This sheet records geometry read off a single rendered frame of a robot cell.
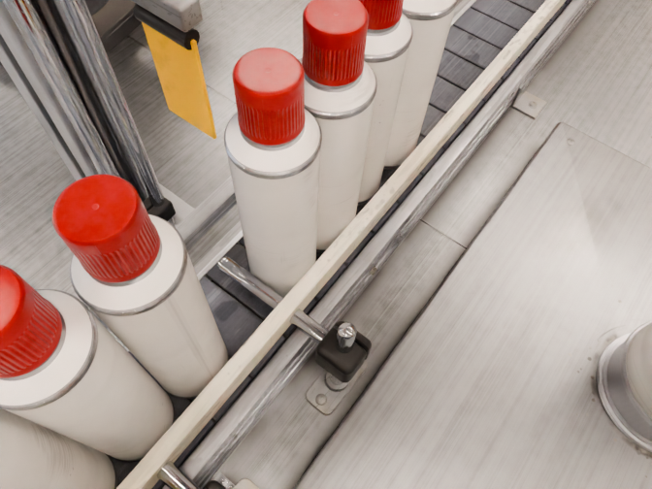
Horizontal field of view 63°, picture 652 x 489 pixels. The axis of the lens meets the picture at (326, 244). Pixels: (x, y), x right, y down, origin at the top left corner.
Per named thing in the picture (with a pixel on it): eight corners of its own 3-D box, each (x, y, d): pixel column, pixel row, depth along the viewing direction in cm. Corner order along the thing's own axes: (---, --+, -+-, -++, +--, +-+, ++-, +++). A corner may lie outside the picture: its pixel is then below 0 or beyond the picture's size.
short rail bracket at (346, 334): (341, 407, 42) (353, 362, 31) (310, 383, 43) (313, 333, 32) (364, 374, 43) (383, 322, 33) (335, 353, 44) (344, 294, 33)
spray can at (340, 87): (342, 261, 43) (371, 60, 25) (282, 242, 43) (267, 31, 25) (362, 211, 45) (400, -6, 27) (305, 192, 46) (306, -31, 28)
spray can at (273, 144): (274, 312, 40) (249, 130, 22) (238, 263, 42) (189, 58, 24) (328, 277, 42) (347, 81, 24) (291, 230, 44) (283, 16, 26)
